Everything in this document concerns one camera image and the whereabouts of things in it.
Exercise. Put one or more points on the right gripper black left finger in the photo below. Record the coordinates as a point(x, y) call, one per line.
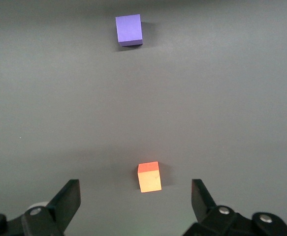
point(59, 211)

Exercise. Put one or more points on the purple foam block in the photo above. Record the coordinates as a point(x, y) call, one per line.
point(128, 29)

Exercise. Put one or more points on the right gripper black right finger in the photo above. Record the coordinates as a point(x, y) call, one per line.
point(214, 218)

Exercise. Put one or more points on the orange foam block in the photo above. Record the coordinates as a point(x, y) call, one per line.
point(149, 180)

